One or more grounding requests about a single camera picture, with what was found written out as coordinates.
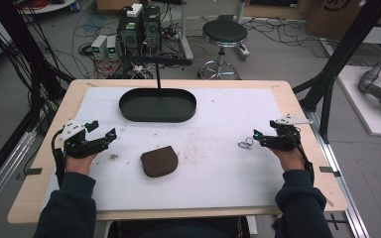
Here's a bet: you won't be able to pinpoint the white platform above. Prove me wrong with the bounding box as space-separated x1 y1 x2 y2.
336 64 381 138

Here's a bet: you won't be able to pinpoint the black floor cables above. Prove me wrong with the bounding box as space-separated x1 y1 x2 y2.
244 16 332 60

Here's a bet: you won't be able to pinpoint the black round stool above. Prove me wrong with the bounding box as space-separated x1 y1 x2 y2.
197 19 250 81

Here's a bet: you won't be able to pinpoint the black frame post with cables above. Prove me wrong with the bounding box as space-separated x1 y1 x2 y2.
0 0 75 133

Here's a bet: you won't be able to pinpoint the black computer tower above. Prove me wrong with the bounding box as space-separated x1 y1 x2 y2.
142 4 162 53
117 13 145 58

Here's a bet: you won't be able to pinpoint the black camera stand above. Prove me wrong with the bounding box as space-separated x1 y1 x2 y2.
121 55 193 100

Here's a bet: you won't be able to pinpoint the person's left hand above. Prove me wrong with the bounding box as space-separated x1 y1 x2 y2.
63 152 99 177

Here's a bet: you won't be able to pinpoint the person's right hand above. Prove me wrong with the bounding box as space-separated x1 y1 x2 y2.
270 147 307 173

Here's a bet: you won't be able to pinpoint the brown pouch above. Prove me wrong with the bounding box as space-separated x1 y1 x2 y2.
140 145 180 179

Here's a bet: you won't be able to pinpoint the cardboard box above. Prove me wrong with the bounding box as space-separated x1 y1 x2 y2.
306 0 365 42

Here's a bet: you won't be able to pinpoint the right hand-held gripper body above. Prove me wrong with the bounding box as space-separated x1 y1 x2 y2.
269 113 314 153

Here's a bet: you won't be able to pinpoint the tangle of floor cables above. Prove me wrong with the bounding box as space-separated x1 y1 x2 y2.
70 13 187 80

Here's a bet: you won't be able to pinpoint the white box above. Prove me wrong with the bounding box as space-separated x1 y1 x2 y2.
126 3 144 19

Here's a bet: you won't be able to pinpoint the aluminium rail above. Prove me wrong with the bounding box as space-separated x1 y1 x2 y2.
306 110 370 238
0 130 38 220

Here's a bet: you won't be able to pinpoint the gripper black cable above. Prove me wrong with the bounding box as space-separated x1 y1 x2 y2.
294 130 316 186
51 128 67 188

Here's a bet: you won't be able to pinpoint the white table leg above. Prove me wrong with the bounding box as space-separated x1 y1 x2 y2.
178 0 194 61

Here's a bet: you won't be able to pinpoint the black tape strip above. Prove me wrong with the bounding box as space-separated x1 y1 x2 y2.
15 168 44 181
318 166 341 179

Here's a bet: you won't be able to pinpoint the white power supply unit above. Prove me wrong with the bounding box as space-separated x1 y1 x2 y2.
90 34 109 60
106 35 120 61

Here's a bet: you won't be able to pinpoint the white table mat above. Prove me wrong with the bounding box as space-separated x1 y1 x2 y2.
43 86 291 212

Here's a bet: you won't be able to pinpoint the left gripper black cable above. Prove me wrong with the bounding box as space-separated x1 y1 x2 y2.
51 128 67 188

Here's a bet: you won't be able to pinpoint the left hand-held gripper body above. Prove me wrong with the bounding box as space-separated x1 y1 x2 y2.
59 118 100 159

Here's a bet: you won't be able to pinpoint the black oval tray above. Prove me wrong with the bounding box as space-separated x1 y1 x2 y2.
118 87 197 124

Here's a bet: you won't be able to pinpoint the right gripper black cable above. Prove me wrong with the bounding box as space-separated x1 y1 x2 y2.
294 130 316 186

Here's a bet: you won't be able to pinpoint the silver metal clip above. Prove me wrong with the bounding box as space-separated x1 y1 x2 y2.
237 136 255 150

